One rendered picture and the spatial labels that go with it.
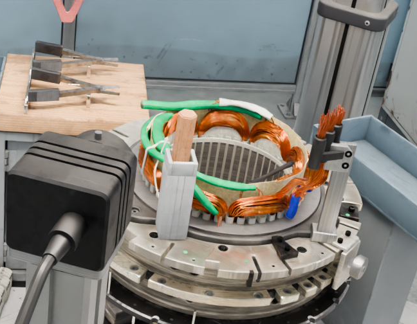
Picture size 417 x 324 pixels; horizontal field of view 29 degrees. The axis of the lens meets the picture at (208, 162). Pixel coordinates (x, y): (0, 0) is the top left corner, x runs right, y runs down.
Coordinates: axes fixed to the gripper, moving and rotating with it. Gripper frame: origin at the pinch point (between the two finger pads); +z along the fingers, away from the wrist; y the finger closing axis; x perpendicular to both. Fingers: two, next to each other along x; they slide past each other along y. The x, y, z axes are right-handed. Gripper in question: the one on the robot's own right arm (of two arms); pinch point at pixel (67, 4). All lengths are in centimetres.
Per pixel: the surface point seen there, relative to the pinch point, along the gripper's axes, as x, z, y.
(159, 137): 10.1, 1.2, 33.1
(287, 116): 94, 120, -193
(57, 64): -1.2, 7.6, 3.0
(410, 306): 54, 40, 16
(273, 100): 91, 122, -209
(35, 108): -3.7, 10.0, 11.8
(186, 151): 11.6, -2.8, 42.2
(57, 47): -1.3, 7.5, -2.1
